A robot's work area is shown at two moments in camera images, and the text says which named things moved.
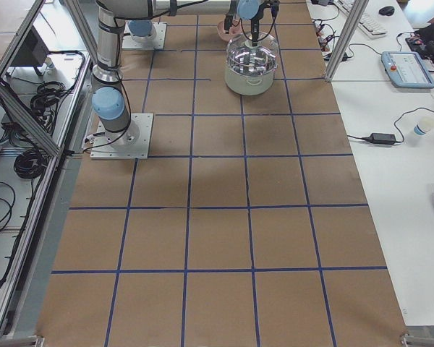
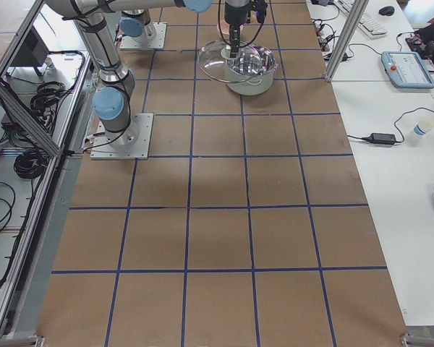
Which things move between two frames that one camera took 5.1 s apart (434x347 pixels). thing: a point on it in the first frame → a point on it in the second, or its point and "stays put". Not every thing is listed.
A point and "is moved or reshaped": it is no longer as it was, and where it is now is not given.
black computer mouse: x=387 y=10 stays put
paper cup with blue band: x=424 y=125 stays put
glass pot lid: x=244 y=58 is moved or reshaped
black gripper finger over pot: x=254 y=30 → x=236 y=16
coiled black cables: x=31 y=163 stays put
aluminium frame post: x=347 y=38 stays put
